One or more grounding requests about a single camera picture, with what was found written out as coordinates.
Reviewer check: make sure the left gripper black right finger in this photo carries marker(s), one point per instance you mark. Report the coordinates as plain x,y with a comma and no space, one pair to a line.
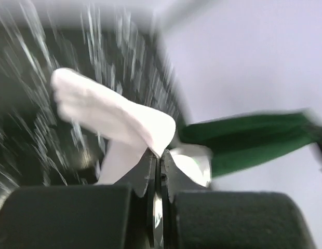
197,217

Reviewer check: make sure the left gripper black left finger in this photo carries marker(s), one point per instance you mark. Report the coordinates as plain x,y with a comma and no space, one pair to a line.
83,216

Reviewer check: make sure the white and green raglan t-shirt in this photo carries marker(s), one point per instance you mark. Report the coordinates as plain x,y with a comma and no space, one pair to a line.
236,143

